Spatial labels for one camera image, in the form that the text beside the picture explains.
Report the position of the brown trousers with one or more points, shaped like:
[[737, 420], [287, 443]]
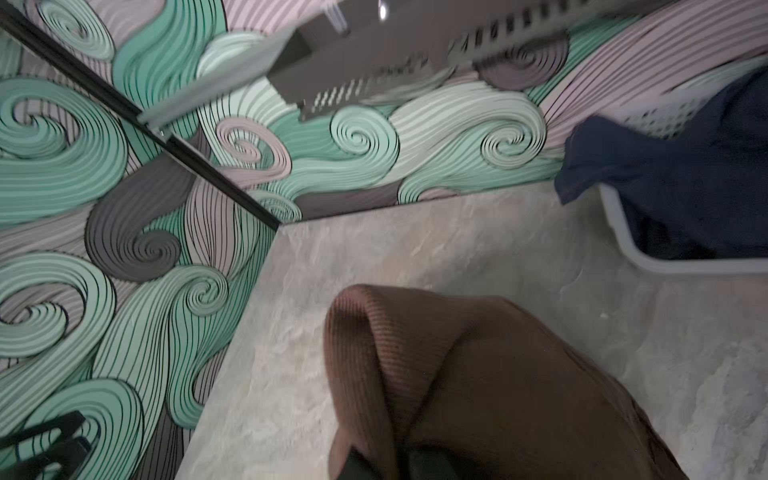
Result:
[[484, 380]]

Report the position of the black perforated wall tray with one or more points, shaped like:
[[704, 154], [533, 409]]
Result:
[[354, 50]]

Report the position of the navy blue trousers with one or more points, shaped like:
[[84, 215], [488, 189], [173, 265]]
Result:
[[709, 184]]

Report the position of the white plastic laundry basket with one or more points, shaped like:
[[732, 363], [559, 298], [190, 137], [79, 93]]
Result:
[[646, 243]]

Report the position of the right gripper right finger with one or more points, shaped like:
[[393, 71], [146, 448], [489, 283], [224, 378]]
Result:
[[430, 464]]

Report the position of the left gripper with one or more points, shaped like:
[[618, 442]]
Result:
[[64, 455]]

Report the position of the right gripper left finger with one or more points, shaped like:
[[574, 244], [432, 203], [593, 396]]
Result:
[[358, 467]]

